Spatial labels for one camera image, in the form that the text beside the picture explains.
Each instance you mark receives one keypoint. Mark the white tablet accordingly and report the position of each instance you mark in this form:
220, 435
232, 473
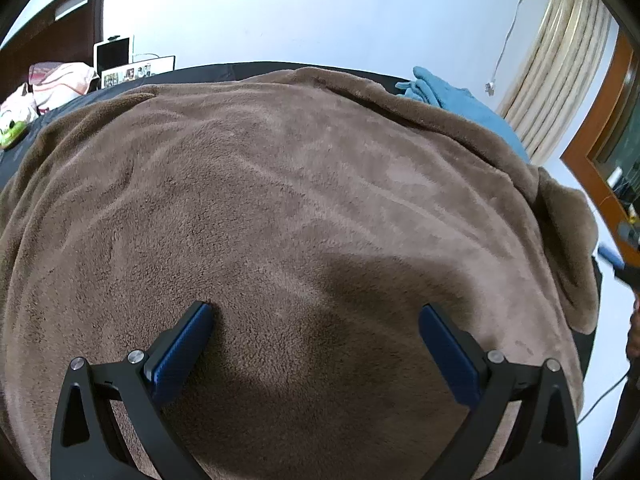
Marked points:
114, 52

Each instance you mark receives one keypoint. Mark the blue towel cloth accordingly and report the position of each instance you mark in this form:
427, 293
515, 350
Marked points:
432, 90

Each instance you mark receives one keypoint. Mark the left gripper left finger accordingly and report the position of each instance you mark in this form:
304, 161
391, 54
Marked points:
86, 439

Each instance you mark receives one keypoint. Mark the brown fleece garment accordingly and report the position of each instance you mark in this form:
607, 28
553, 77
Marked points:
320, 213

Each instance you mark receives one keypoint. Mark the beige curtain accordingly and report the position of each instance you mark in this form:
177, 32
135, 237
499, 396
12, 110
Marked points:
556, 74

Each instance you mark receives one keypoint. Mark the wooden framed mirror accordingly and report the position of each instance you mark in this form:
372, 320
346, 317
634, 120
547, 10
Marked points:
600, 130

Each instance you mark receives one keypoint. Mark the dark wooden headboard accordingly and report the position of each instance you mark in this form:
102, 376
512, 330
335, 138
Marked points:
64, 31

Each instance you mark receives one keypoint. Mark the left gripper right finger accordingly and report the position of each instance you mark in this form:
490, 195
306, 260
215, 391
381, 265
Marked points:
543, 441

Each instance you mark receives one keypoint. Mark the photo frame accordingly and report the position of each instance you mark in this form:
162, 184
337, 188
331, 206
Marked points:
137, 70

